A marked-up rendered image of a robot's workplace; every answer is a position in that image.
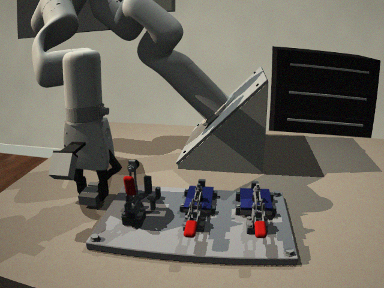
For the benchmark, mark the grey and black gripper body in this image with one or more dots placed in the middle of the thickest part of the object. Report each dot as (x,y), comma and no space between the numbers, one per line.
(98,138)

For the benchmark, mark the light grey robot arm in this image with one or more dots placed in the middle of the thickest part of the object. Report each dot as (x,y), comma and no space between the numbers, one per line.
(82,70)

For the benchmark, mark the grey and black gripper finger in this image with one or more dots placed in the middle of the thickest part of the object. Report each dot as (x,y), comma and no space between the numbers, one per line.
(103,176)
(80,180)

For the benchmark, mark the blue rectangular block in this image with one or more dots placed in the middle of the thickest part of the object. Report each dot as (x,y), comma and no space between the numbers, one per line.
(246,201)
(207,198)

